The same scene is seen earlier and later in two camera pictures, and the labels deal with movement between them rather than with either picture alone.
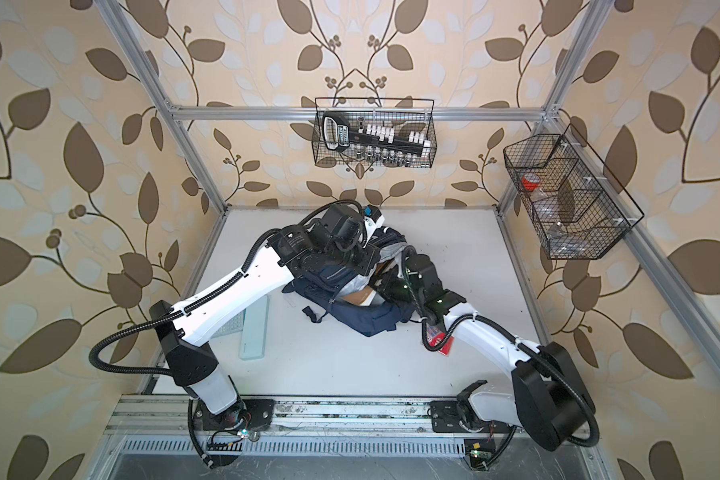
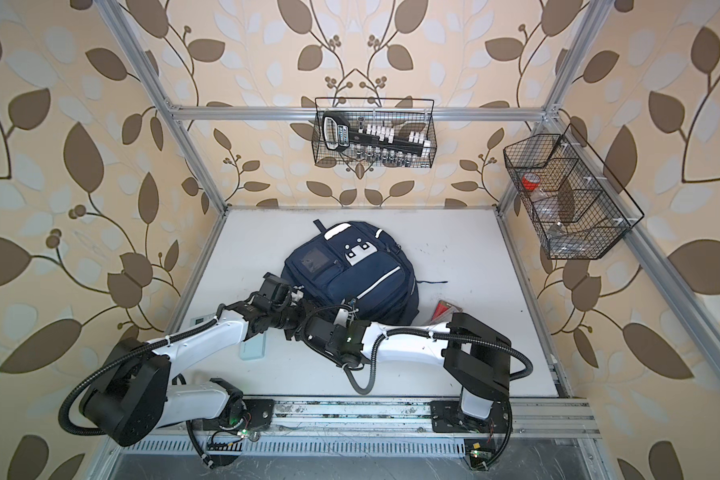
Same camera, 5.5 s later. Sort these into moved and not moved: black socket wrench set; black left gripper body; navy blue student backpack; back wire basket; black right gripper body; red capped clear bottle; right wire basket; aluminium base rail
Moved: navy blue student backpack; black right gripper body; black left gripper body
Not moved: right wire basket; black socket wrench set; back wire basket; aluminium base rail; red capped clear bottle
